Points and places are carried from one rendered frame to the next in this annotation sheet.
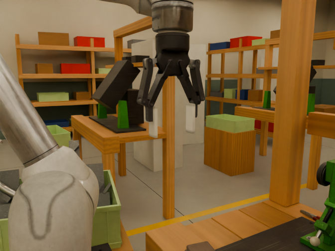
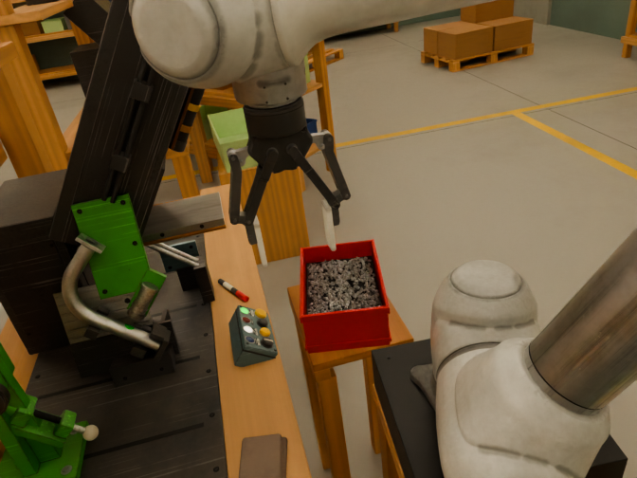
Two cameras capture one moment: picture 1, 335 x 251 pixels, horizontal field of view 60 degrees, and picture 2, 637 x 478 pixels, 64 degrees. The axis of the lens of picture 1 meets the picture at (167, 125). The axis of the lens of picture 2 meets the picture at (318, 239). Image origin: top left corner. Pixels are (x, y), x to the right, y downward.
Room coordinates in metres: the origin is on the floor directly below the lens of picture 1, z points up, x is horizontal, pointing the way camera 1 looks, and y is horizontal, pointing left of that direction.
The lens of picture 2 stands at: (1.24, 0.24, 1.68)
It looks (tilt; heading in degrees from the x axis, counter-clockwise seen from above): 31 degrees down; 200
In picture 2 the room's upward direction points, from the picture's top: 8 degrees counter-clockwise
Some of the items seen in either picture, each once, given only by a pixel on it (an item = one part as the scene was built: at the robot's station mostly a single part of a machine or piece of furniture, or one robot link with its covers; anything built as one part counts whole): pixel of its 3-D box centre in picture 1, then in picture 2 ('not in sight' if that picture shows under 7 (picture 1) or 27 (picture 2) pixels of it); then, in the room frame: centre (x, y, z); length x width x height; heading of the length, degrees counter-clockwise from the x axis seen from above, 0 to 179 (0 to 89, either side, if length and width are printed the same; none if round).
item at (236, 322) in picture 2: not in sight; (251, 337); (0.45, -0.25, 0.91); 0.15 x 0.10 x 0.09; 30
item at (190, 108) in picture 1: (190, 117); (260, 241); (0.69, -0.05, 1.33); 0.03 x 0.01 x 0.07; 30
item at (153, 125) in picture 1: (153, 121); (328, 225); (0.63, 0.03, 1.33); 0.03 x 0.01 x 0.07; 30
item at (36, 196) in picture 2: not in sight; (54, 257); (0.41, -0.78, 1.07); 0.30 x 0.18 x 0.34; 30
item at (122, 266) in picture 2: not in sight; (116, 240); (0.47, -0.51, 1.17); 0.13 x 0.12 x 0.20; 30
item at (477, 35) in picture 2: not in sight; (476, 28); (-6.15, 0.07, 0.37); 1.20 x 0.80 x 0.74; 126
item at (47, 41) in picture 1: (91, 86); not in sight; (6.81, 1.76, 1.14); 3.01 x 0.54 x 2.28; 118
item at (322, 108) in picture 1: (322, 113); not in sight; (8.92, -4.81, 0.22); 1.20 x 0.81 x 0.44; 121
